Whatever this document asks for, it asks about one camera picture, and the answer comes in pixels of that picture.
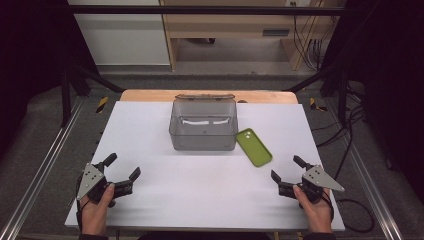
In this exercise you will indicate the wooden desk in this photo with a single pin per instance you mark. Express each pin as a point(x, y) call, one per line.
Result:
point(233, 23)

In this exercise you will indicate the aluminium floor rail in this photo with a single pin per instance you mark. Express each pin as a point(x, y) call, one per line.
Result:
point(370, 180)
point(40, 166)

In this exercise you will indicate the green phone case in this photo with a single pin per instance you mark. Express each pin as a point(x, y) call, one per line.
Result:
point(255, 148)

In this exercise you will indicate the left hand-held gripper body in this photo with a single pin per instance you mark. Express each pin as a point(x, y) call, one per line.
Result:
point(89, 180)

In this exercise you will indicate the grey transparent plastic box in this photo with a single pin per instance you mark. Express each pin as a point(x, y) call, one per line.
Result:
point(203, 138)

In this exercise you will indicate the white cabinet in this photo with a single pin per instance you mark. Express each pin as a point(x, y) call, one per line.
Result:
point(123, 40)

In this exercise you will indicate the dark curtain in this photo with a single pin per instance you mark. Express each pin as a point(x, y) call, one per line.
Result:
point(30, 50)
point(390, 66)

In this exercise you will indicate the black metal frame strut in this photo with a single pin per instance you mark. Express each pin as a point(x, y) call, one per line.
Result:
point(342, 96)
point(66, 100)

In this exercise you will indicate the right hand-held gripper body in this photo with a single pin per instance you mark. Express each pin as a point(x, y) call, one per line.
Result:
point(319, 178)

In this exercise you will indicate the person's right hand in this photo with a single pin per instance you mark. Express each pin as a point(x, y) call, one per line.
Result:
point(316, 215)

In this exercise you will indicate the black metal crossbar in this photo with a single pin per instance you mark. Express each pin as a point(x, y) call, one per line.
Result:
point(200, 10)

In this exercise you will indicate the person's left hand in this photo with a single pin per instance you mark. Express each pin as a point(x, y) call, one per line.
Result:
point(93, 216)

